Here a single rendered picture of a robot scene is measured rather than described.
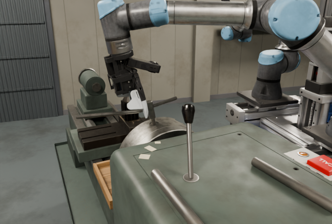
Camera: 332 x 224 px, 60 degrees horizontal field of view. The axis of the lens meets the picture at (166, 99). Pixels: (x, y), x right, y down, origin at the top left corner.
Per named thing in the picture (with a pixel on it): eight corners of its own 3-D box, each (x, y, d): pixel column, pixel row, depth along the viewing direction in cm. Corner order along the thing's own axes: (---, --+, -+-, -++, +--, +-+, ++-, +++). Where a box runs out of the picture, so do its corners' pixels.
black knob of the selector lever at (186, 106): (198, 124, 68) (199, 105, 66) (186, 126, 67) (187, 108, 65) (190, 118, 71) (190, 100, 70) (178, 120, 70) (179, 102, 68)
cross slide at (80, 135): (162, 134, 161) (162, 127, 160) (83, 151, 143) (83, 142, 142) (149, 122, 176) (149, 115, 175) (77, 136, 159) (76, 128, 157)
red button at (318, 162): (344, 173, 68) (346, 165, 67) (327, 179, 66) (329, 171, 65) (321, 160, 73) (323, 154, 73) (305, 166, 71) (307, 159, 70)
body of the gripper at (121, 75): (111, 91, 92) (102, 54, 88) (136, 83, 95) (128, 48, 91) (117, 98, 86) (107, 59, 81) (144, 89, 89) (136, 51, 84)
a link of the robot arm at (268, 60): (251, 76, 149) (254, 50, 145) (266, 72, 157) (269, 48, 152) (272, 81, 140) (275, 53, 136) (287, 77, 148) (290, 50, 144)
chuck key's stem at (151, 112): (157, 128, 101) (150, 99, 96) (159, 131, 99) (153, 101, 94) (151, 131, 100) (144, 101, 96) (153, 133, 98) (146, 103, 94)
